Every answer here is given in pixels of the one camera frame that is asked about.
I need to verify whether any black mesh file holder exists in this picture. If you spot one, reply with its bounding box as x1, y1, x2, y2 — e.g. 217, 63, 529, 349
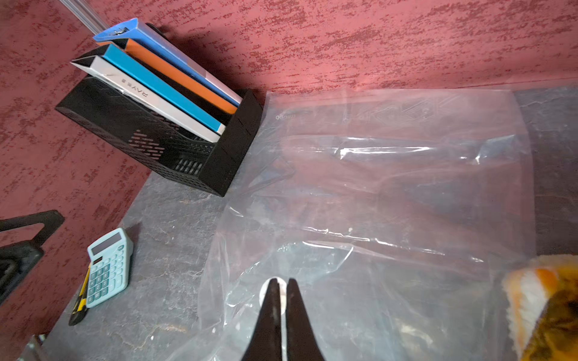
55, 22, 265, 198

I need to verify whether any teal folder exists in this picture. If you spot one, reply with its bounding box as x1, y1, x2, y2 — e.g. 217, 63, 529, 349
97, 44, 226, 135

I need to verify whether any left corner aluminium profile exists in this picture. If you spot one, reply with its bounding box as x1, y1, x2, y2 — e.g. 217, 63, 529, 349
60, 0, 109, 35

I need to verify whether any beige orange blue patterned blanket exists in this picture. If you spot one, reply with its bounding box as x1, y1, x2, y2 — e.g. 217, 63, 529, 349
521, 265, 577, 360

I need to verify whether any grey desk calculator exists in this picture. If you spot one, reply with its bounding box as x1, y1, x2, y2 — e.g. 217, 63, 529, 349
87, 228, 134, 308

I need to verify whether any blue folder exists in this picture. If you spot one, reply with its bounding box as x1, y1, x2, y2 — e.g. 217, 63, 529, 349
93, 18, 242, 106

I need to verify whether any white booklet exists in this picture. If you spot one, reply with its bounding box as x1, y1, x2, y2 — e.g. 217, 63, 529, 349
72, 56, 220, 143

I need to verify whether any orange white checkered blanket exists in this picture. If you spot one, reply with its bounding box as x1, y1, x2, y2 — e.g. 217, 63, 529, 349
502, 254, 577, 360

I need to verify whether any clear plastic vacuum bag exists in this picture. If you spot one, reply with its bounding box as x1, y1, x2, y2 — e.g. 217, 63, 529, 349
169, 89, 535, 360

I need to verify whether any orange folder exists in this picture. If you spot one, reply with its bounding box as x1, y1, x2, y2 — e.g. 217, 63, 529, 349
114, 39, 237, 114

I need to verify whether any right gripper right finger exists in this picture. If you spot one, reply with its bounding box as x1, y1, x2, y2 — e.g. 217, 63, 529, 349
285, 278, 325, 361

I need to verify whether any yellow black utility knife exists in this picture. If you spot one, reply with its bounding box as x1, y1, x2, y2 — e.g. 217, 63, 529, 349
69, 267, 90, 326

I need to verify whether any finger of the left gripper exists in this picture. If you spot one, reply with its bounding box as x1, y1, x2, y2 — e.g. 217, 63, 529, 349
1, 210, 65, 304

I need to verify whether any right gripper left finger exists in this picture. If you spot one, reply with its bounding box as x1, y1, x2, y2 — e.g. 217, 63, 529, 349
242, 278, 282, 361

